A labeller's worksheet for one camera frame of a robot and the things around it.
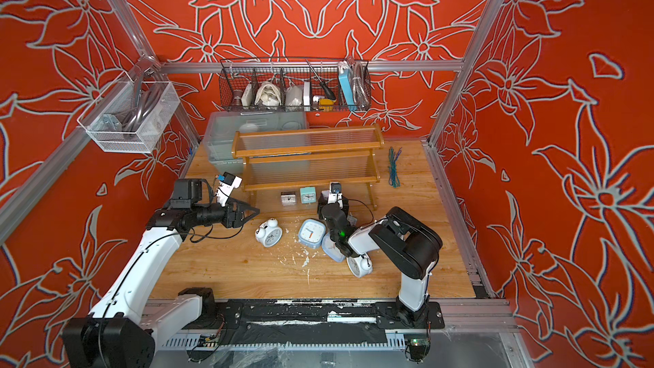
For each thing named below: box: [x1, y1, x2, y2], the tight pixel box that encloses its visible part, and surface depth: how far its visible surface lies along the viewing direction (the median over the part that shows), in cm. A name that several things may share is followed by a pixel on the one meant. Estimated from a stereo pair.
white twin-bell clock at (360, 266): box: [345, 253, 373, 279], surface depth 77 cm
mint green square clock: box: [299, 186, 317, 204], surface depth 96 cm
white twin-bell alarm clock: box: [254, 218, 284, 248], surface depth 85 cm
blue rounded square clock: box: [298, 218, 327, 250], surface depth 90 cm
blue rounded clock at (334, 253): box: [321, 245, 346, 264], surface depth 85 cm
